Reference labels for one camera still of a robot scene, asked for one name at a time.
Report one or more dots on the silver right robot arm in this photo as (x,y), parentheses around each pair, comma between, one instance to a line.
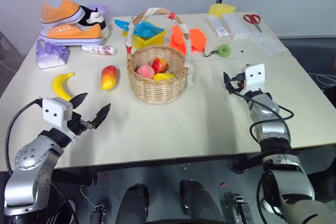
(273,129)

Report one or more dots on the white paper pack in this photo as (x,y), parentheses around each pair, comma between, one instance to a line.
(236,26)

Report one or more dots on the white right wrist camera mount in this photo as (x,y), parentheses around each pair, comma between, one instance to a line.
(254,75)

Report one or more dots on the yellow toy banana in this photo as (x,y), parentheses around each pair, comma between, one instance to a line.
(60,87)

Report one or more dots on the orange canvas sneaker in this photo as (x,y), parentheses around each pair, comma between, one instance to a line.
(60,11)
(71,32)

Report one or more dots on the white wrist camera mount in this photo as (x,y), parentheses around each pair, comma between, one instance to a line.
(56,111)
(254,75)

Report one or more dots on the orange cloth bag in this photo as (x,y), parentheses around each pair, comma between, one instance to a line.
(198,39)

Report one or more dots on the white printed tube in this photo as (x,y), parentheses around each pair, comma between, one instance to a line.
(218,26)

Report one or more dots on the purple tissue pack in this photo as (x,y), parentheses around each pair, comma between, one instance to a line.
(50,53)

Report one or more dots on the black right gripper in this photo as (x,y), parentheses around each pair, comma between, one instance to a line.
(239,83)

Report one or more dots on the clear plastic bag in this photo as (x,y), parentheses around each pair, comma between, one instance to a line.
(267,43)

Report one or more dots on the yellow square box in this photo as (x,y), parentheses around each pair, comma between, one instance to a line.
(149,41)

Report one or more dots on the yellow sponge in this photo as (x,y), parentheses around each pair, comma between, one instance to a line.
(221,9)

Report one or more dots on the black white sneaker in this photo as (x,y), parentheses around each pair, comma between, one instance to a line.
(92,16)

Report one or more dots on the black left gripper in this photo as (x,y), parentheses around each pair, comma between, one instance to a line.
(77,124)

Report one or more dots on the red yellow toy mango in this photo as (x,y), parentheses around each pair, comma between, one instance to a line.
(109,77)

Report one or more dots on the yellow toy fruit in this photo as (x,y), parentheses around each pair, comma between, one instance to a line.
(162,76)

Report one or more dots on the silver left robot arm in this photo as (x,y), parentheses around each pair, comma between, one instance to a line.
(29,155)

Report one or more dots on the pink toy peach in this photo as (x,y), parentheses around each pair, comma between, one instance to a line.
(145,71)

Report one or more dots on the red yellow toy apple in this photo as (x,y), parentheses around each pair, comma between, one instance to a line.
(159,65)

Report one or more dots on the purple plastic bowl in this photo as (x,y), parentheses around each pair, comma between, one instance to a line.
(103,9)

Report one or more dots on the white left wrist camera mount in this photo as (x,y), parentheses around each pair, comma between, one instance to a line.
(56,111)

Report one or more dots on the pink white cream tube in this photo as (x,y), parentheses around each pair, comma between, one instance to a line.
(99,49)

